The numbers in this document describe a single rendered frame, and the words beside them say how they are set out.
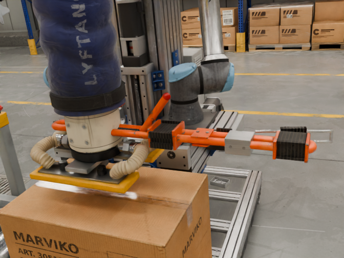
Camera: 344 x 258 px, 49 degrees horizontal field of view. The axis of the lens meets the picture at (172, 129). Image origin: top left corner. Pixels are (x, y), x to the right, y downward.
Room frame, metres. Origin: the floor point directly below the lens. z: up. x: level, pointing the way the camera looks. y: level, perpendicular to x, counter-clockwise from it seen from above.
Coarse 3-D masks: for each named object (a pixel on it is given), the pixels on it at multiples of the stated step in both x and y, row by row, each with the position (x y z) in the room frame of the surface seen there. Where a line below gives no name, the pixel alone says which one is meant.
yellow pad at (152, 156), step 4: (128, 140) 1.18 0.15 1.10; (132, 140) 1.17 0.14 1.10; (152, 152) 1.13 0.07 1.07; (156, 152) 1.13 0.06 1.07; (160, 152) 1.14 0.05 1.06; (148, 156) 1.10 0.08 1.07; (152, 156) 1.10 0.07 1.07; (156, 156) 1.11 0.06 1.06; (148, 160) 1.09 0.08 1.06; (152, 160) 1.09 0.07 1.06
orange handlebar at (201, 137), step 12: (60, 120) 1.18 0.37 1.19; (120, 132) 1.04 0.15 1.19; (132, 132) 1.03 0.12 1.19; (144, 132) 1.02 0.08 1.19; (192, 132) 0.99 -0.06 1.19; (204, 132) 0.97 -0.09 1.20; (216, 132) 0.97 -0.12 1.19; (192, 144) 0.95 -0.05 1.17; (204, 144) 0.94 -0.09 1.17; (216, 144) 0.92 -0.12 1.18; (252, 144) 0.88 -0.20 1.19; (264, 144) 0.87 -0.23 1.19; (312, 144) 0.84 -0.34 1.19
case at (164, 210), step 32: (32, 192) 1.16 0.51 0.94; (64, 192) 1.14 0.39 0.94; (96, 192) 1.12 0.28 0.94; (128, 192) 1.10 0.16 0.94; (160, 192) 1.08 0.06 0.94; (192, 192) 1.06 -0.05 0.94; (0, 224) 1.05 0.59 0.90; (32, 224) 0.99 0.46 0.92; (64, 224) 0.95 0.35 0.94; (96, 224) 0.94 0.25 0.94; (128, 224) 0.92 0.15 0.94; (160, 224) 0.91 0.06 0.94; (192, 224) 1.01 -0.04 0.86; (32, 256) 1.01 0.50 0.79; (64, 256) 0.95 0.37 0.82; (96, 256) 0.91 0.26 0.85; (128, 256) 0.86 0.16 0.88; (160, 256) 0.82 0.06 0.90; (192, 256) 0.99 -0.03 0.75
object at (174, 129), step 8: (160, 120) 1.06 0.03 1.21; (168, 120) 1.05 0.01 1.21; (152, 128) 1.01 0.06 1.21; (160, 128) 1.02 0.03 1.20; (168, 128) 1.01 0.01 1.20; (176, 128) 0.98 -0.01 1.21; (184, 128) 1.03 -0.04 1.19; (152, 136) 0.98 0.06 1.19; (160, 136) 0.97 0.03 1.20; (168, 136) 0.96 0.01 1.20; (176, 136) 0.97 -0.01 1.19; (152, 144) 0.98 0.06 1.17; (160, 144) 0.97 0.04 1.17; (168, 144) 0.96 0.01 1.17; (176, 144) 0.96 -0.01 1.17
